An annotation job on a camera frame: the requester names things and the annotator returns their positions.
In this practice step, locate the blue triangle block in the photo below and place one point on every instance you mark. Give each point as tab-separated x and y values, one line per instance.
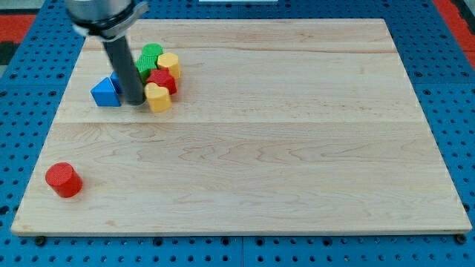
104	94

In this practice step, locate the yellow hexagon block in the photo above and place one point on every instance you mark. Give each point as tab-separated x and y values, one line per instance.
170	62

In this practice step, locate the green cylinder block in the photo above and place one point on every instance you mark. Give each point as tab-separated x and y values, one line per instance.
152	50

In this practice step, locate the red cylinder block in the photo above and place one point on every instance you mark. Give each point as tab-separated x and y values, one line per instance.
63	179

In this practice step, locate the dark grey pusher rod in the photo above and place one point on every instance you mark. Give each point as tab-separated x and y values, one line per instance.
122	62

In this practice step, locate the yellow heart block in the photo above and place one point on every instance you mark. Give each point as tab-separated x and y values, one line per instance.
158	97

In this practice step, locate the green ribbed block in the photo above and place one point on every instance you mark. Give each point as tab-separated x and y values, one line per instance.
145	64

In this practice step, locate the wooden board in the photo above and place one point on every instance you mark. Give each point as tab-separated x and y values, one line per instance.
291	127

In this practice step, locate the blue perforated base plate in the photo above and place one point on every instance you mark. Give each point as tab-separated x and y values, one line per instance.
442	77

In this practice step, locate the red star block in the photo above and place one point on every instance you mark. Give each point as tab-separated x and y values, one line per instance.
163	78

